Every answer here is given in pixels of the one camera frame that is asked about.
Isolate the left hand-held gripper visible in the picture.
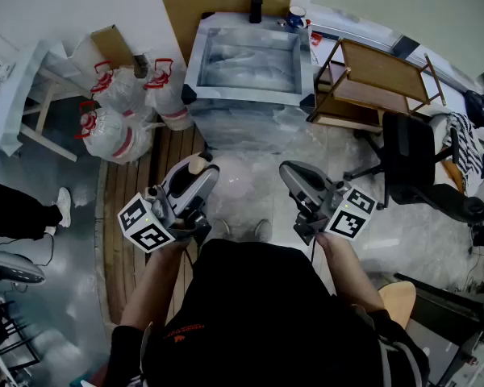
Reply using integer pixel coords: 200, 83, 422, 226
118, 155, 221, 254

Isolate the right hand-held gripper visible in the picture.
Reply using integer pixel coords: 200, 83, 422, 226
279, 160, 378, 246

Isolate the person's right forearm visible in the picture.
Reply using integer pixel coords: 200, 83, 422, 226
315, 231, 386, 314

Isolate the person's left forearm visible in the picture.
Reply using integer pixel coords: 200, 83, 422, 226
119, 235, 195, 331

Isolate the person's left shoe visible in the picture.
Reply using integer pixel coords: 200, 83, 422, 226
211, 218, 232, 239

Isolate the person's shoe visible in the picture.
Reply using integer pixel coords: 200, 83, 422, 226
254, 218, 273, 243
51, 186, 73, 229
211, 218, 232, 239

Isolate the person's right shoe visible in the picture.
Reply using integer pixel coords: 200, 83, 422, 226
254, 218, 273, 243

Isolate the wooden slatted floor platform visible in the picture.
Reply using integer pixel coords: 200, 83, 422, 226
102, 124, 211, 324

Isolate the clear plastic storage tub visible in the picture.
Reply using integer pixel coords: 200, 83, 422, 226
181, 12, 318, 106

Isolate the black office chair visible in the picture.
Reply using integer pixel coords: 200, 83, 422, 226
343, 110, 484, 226

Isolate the wooden shelf cart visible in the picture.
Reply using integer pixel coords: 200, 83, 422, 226
306, 37, 448, 134

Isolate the person's black shirt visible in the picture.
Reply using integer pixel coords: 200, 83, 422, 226
110, 238, 431, 387

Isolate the wooden stool seat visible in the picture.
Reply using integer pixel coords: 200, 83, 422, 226
378, 281, 418, 331

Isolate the flat cardboard box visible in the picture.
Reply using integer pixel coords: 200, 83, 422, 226
90, 23, 137, 69

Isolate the blue patterned mug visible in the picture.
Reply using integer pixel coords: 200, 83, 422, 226
286, 5, 313, 30

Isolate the black white striped cloth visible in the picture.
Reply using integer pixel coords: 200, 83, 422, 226
446, 111, 484, 181

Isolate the black faucet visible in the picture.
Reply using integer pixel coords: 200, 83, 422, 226
248, 0, 265, 24

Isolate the black bag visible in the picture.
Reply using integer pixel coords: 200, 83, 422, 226
465, 89, 484, 130

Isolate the black metal rack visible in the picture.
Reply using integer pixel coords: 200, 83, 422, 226
0, 295, 42, 375

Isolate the clear water jug red handle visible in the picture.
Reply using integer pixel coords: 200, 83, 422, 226
90, 60, 155, 121
73, 100, 155, 166
144, 57, 195, 132

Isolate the black floor cable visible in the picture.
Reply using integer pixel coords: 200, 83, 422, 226
0, 231, 56, 268

